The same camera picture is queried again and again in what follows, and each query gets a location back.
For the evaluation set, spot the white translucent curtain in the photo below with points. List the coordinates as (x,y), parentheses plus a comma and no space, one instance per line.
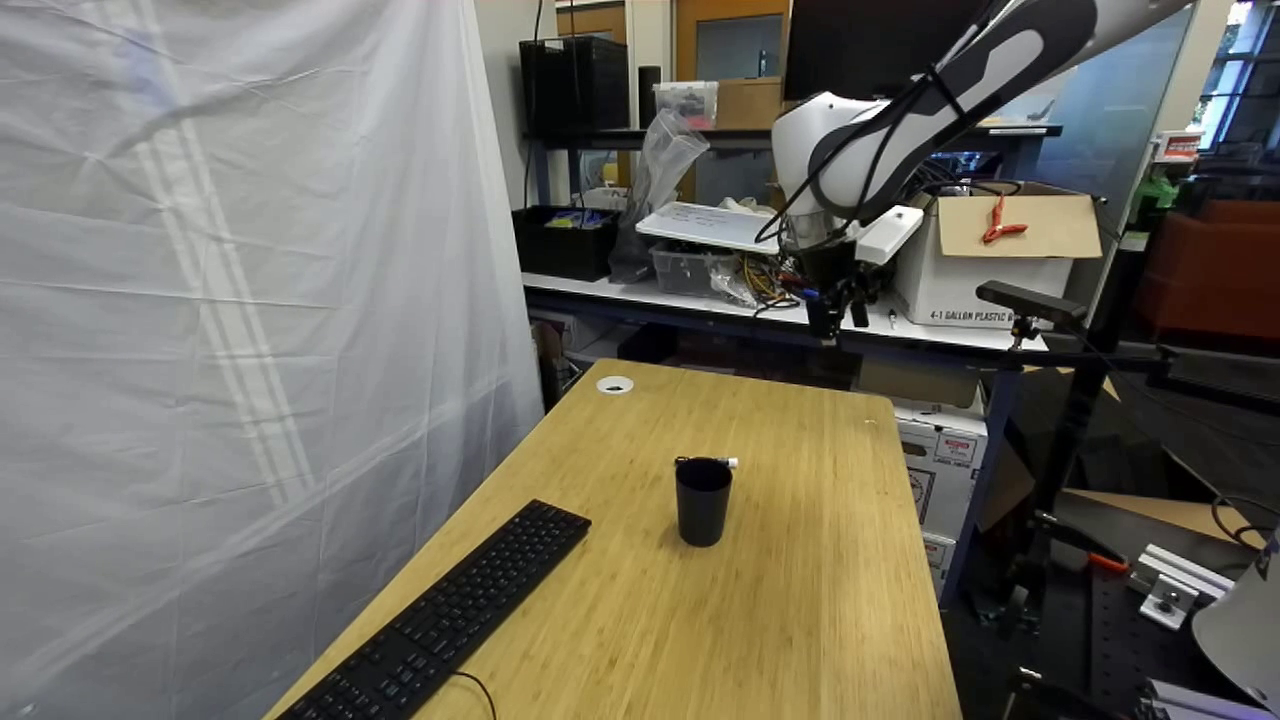
(200,333)

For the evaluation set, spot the blue glass partition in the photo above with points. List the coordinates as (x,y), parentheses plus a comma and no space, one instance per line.
(1121,122)

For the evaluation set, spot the dark red cabinet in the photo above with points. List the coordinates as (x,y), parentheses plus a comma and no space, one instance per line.
(1212,282)

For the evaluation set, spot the red hand tool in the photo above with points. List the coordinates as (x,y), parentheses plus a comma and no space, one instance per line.
(1000,221)

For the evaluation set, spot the black plastic cup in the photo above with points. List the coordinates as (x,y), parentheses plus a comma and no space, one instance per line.
(700,505)

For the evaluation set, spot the black computer monitor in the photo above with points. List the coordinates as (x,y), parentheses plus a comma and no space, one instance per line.
(854,47)

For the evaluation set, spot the small clear plastic box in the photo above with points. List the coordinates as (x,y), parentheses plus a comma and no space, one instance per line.
(686,105)

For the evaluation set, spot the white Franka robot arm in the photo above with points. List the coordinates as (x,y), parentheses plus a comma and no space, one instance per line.
(1012,53)

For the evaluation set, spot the white round desk grommet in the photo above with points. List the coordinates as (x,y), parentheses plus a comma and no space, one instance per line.
(612,387)

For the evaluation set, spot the black camera on tripod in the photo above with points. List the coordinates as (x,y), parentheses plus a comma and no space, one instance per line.
(1026,300)

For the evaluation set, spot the flat cardboard sheet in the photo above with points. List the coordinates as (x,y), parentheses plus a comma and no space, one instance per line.
(1174,513)

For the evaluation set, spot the metal storage shelf unit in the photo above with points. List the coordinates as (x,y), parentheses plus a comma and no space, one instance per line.
(601,284)

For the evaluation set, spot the small brown cardboard box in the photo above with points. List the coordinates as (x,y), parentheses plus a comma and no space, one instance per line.
(753,105)

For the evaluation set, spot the clear storage bin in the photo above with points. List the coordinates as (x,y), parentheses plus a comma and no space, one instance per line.
(686,274)

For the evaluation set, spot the black computer keyboard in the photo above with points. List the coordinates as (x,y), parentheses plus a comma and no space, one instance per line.
(440,622)

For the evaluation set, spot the black tripod stand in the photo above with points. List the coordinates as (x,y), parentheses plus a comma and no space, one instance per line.
(1065,440)

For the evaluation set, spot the white box under table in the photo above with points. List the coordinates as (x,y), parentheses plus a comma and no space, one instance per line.
(946,467)

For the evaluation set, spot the wooden door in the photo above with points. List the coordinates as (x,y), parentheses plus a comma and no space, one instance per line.
(686,43)

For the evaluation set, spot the stacked black file trays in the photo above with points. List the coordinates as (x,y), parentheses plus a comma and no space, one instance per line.
(572,84)

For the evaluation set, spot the flat white tray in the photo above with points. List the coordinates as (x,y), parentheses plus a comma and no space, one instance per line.
(707,227)

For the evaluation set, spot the crumpled white plastic bag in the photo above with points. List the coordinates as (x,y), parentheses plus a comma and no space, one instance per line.
(667,155)

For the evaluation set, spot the white box with cardboard flaps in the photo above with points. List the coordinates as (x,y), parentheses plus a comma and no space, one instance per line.
(963,284)

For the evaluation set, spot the black narrow speaker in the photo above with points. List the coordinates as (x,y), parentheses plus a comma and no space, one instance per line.
(649,97)

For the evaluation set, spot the aluminium extrusion bracket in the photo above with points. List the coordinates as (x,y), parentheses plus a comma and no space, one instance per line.
(1174,587)

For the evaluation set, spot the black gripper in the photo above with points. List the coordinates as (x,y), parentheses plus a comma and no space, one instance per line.
(827,264)

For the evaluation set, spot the black plastic crate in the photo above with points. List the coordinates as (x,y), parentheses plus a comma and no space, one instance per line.
(565,246)

